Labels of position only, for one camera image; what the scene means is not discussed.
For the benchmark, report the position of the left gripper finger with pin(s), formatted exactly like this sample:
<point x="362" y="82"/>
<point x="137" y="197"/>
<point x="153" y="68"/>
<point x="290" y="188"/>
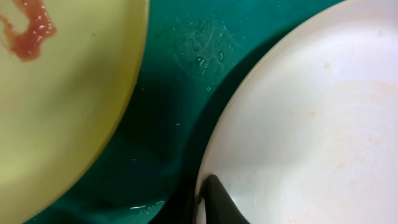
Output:
<point x="219" y="206"/>

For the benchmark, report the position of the white plate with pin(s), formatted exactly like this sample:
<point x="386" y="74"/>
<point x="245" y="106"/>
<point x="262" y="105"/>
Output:
<point x="310" y="136"/>

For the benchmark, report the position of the teal plastic tray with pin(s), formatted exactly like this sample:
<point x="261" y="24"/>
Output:
<point x="197" y="53"/>

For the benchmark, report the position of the yellow-green plate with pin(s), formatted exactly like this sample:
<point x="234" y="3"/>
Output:
<point x="60" y="109"/>

